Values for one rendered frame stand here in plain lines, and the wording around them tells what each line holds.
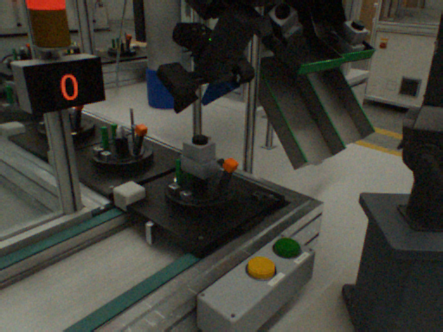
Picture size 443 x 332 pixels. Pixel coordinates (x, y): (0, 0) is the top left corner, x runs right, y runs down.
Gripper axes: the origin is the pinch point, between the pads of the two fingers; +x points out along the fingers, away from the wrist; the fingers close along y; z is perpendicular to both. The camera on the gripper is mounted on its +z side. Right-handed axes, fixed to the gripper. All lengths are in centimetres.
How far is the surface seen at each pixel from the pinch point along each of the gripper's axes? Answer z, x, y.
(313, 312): -41.0, 9.5, 0.5
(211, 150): -8.1, 6.8, -1.0
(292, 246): -30.6, 2.9, 1.4
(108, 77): 80, 89, -57
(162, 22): 62, 42, -55
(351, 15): 43, 31, -164
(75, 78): 9.2, 1.5, 17.7
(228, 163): -13.0, 3.4, 0.9
